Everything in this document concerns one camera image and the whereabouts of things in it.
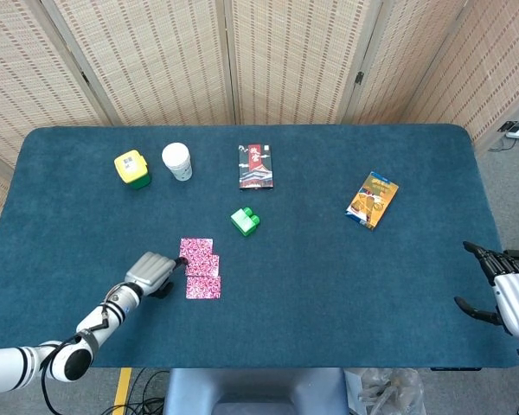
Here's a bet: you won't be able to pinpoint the clear plastic bag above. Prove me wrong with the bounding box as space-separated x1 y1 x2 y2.
345 367 427 415

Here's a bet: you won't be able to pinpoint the orange snack box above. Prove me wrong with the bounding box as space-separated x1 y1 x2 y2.
345 170 400 231

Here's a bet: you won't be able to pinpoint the white paper cups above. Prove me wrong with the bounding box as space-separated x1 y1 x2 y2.
161 142 194 182

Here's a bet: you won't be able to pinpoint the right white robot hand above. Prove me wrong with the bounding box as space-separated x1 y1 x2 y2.
453 240 519 338

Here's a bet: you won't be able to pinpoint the green bin with yellow lid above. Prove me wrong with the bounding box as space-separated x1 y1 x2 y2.
113 149 152 191

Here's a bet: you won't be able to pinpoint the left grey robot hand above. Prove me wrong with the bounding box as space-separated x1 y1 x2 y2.
125 252 190 299

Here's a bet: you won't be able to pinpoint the yellow floor tape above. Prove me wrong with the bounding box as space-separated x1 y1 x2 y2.
112 367 133 415

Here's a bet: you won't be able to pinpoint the blue felt table cloth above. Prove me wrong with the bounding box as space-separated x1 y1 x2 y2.
0 124 519 369

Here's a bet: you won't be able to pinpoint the red dark snack box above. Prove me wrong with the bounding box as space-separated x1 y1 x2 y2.
237 144 275 191

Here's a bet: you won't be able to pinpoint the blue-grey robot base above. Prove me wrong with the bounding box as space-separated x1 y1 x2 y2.
163 367 349 415

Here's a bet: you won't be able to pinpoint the green toy brick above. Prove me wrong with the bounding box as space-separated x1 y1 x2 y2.
230 207 262 238

